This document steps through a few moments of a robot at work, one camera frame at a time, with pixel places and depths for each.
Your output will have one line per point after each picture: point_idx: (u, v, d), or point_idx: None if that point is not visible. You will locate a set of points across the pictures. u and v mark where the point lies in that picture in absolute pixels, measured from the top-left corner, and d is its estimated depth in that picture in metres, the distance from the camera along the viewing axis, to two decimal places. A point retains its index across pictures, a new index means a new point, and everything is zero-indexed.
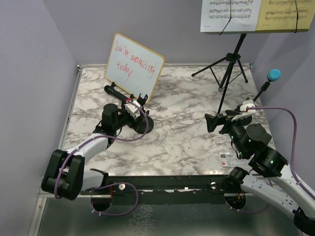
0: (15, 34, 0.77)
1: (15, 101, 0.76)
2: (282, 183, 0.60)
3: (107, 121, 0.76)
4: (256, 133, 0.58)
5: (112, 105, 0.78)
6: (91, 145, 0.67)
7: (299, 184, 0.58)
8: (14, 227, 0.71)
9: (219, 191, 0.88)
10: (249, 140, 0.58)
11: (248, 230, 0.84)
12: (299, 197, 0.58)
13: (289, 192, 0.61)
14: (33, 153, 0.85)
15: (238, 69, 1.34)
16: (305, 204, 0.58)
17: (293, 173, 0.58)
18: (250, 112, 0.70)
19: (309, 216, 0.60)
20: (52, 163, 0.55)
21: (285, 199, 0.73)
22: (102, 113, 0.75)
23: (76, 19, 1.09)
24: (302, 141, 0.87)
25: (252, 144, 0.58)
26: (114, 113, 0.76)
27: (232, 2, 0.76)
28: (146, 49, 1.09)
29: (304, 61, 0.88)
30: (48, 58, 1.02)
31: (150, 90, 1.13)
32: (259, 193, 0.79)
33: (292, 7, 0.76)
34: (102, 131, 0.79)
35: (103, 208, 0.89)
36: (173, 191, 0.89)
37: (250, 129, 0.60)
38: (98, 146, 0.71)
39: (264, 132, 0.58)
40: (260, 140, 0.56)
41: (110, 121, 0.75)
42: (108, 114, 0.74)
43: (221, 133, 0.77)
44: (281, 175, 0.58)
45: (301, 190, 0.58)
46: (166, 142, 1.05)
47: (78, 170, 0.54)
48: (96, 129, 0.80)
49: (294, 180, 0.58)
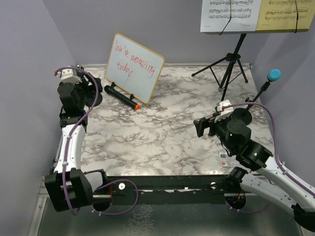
0: (14, 35, 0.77)
1: (15, 101, 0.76)
2: (270, 175, 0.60)
3: (69, 105, 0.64)
4: (236, 127, 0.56)
5: (68, 84, 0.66)
6: (72, 146, 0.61)
7: (285, 174, 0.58)
8: (13, 228, 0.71)
9: (218, 191, 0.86)
10: (230, 133, 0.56)
11: (249, 230, 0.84)
12: (287, 187, 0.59)
13: (278, 184, 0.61)
14: (32, 152, 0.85)
15: (238, 69, 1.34)
16: (296, 194, 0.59)
17: (279, 164, 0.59)
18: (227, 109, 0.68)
19: (301, 207, 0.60)
20: (52, 189, 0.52)
21: (283, 195, 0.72)
22: (60, 98, 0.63)
23: (75, 18, 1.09)
24: (302, 141, 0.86)
25: (233, 137, 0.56)
26: (73, 93, 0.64)
27: (232, 2, 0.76)
28: (146, 49, 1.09)
29: (304, 61, 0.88)
30: (48, 57, 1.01)
31: (150, 90, 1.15)
32: (257, 188, 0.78)
33: (292, 7, 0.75)
34: (69, 117, 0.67)
35: (103, 208, 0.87)
36: (173, 191, 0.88)
37: (231, 124, 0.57)
38: (79, 140, 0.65)
39: (243, 126, 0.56)
40: (240, 133, 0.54)
41: (72, 103, 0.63)
42: (69, 97, 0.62)
43: (210, 136, 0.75)
44: (265, 166, 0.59)
45: (289, 180, 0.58)
46: (166, 142, 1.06)
47: (80, 186, 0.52)
48: (62, 119, 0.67)
49: (280, 170, 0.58)
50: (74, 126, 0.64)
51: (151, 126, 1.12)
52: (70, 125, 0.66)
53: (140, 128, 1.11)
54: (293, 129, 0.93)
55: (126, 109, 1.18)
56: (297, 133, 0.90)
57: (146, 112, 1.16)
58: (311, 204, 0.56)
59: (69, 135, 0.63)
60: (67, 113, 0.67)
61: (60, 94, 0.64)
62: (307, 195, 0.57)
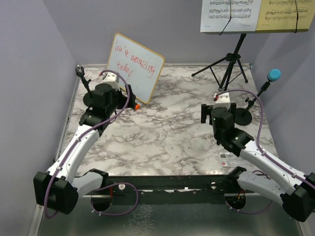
0: (15, 35, 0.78)
1: (15, 101, 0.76)
2: (251, 158, 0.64)
3: (99, 103, 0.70)
4: (219, 113, 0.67)
5: (106, 86, 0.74)
6: (76, 152, 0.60)
7: (264, 155, 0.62)
8: (13, 228, 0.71)
9: (218, 191, 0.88)
10: (213, 119, 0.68)
11: (249, 230, 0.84)
12: (267, 168, 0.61)
13: (261, 168, 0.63)
14: (32, 152, 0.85)
15: (238, 69, 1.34)
16: (275, 175, 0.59)
17: (258, 146, 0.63)
18: (226, 101, 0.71)
19: (286, 192, 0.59)
20: (38, 186, 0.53)
21: (274, 187, 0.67)
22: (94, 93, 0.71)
23: (75, 18, 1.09)
24: (302, 141, 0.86)
25: (215, 122, 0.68)
26: (107, 93, 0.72)
27: (232, 2, 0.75)
28: (146, 49, 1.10)
29: (304, 61, 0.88)
30: (48, 57, 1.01)
31: (150, 90, 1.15)
32: (250, 181, 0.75)
33: (292, 7, 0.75)
34: (90, 115, 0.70)
35: (103, 208, 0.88)
36: (173, 191, 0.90)
37: (215, 110, 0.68)
38: (86, 147, 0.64)
39: (226, 112, 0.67)
40: (221, 117, 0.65)
41: (101, 100, 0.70)
42: (100, 93, 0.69)
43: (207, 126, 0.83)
44: (245, 147, 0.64)
45: (268, 161, 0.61)
46: (166, 142, 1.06)
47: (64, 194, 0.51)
48: (83, 116, 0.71)
49: (258, 151, 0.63)
50: (89, 129, 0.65)
51: (151, 126, 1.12)
52: (86, 126, 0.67)
53: (140, 128, 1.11)
54: (293, 129, 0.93)
55: (126, 109, 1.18)
56: (297, 133, 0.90)
57: (146, 112, 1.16)
58: (289, 183, 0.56)
59: (79, 138, 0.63)
60: (92, 112, 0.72)
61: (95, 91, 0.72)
62: (285, 174, 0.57)
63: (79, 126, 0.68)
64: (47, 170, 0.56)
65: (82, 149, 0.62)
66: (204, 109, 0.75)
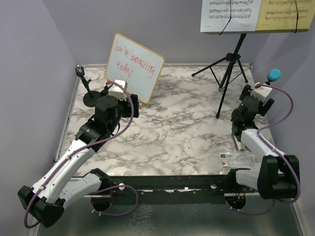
0: (14, 35, 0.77)
1: (15, 101, 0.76)
2: (246, 137, 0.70)
3: (101, 117, 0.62)
4: (250, 103, 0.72)
5: (112, 99, 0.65)
6: (63, 172, 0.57)
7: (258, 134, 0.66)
8: (13, 228, 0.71)
9: (218, 191, 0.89)
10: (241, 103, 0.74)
11: (248, 230, 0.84)
12: (255, 145, 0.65)
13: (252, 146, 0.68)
14: (32, 153, 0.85)
15: (238, 69, 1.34)
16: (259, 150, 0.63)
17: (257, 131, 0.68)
18: (263, 94, 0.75)
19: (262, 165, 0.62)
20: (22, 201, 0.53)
21: None
22: (95, 106, 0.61)
23: (75, 18, 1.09)
24: (302, 141, 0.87)
25: (241, 107, 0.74)
26: (110, 109, 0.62)
27: (232, 2, 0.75)
28: (146, 49, 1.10)
29: (304, 61, 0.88)
30: (48, 57, 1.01)
31: (150, 90, 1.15)
32: (252, 174, 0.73)
33: (292, 7, 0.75)
34: (88, 129, 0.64)
35: (103, 208, 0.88)
36: (173, 191, 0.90)
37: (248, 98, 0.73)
38: (77, 165, 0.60)
39: (256, 106, 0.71)
40: (247, 107, 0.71)
41: (103, 117, 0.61)
42: (104, 110, 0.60)
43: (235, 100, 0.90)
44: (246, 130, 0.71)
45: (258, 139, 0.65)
46: (166, 142, 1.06)
47: (46, 214, 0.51)
48: (83, 126, 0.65)
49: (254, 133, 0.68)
50: (81, 147, 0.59)
51: (151, 126, 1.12)
52: (82, 142, 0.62)
53: (140, 128, 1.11)
54: (293, 129, 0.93)
55: None
56: (297, 133, 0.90)
57: (146, 112, 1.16)
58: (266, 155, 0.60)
59: (69, 157, 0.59)
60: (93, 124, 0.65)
61: (100, 103, 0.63)
62: (266, 149, 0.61)
63: (73, 141, 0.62)
64: (32, 186, 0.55)
65: (71, 167, 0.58)
66: (245, 90, 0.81)
